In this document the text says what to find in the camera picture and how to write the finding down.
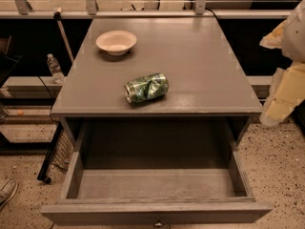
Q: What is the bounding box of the white paper bowl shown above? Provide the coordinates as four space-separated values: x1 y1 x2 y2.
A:
95 31 137 56

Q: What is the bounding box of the grey metal railing frame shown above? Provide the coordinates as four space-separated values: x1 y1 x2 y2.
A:
0 0 301 19

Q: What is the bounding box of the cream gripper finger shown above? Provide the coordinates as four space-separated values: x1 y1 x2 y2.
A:
259 61 305 126
259 20 286 49

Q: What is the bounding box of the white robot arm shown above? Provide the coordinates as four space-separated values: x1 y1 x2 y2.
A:
259 0 305 126

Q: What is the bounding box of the clear plastic water bottle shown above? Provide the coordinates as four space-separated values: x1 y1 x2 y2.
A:
47 53 65 84

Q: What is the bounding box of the black wire mesh stand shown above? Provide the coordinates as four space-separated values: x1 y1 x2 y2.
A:
37 124 73 184

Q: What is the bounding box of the crushed green soda can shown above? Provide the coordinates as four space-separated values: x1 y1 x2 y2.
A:
124 73 169 103

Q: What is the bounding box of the grey sneaker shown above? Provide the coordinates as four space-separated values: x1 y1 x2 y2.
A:
0 178 18 211

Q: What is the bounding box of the grey cabinet table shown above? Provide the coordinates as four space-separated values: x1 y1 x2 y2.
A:
51 16 264 148

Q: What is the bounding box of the open grey top drawer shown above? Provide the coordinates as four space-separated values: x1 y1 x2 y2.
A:
41 121 273 226

